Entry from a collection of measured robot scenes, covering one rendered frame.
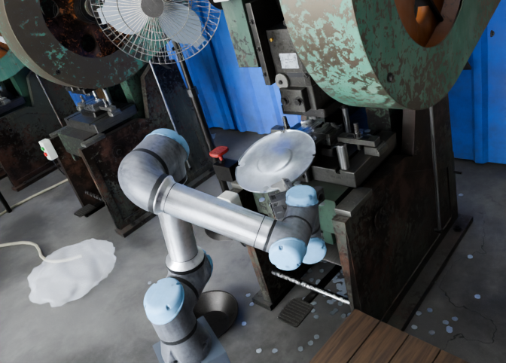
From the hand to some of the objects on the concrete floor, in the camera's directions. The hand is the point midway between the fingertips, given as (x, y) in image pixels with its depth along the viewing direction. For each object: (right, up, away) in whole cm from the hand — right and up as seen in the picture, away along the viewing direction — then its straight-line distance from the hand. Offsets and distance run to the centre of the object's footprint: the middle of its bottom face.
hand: (285, 181), depth 141 cm
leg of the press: (+62, -43, +53) cm, 92 cm away
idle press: (-68, -1, +200) cm, 211 cm away
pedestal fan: (0, -8, +150) cm, 151 cm away
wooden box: (+30, -84, -4) cm, 89 cm away
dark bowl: (-29, -66, +60) cm, 94 cm away
